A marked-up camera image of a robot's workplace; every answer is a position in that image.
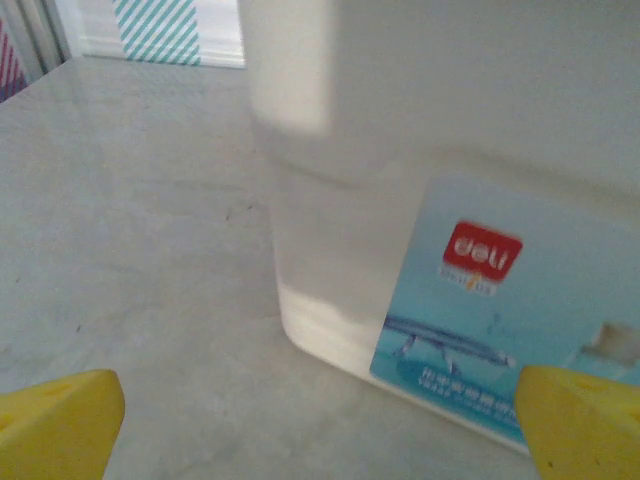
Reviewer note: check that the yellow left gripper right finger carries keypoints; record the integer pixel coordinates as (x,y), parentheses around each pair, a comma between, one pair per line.
(585,430)

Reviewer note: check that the translucent plastic storage box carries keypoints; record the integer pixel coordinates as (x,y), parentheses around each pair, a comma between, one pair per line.
(450,100)

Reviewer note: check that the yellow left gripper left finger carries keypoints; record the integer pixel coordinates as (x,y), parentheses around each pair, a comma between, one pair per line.
(50,430)

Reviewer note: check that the aluminium frame post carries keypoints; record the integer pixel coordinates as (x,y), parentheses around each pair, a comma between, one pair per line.
(42,25)

